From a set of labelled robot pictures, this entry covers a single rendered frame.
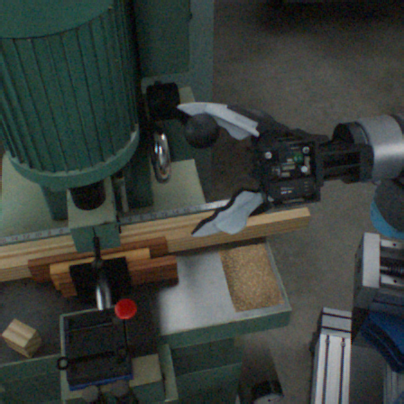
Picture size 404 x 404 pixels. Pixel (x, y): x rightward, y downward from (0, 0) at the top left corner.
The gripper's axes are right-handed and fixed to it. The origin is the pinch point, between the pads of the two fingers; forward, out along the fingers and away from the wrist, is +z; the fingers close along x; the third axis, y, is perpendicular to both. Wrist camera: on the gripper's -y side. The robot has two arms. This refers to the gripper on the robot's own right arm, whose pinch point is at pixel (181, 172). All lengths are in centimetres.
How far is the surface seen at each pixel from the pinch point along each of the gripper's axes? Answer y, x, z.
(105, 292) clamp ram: -18.2, 22.5, 12.3
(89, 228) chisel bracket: -17.3, 11.2, 12.7
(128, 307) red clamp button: -9.1, 20.9, 8.7
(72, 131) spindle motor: -2.2, -6.0, 11.4
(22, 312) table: -23.9, 26.4, 26.5
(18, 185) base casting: -61, 14, 30
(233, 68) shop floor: -216, 8, -56
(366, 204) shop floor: -134, 61, -89
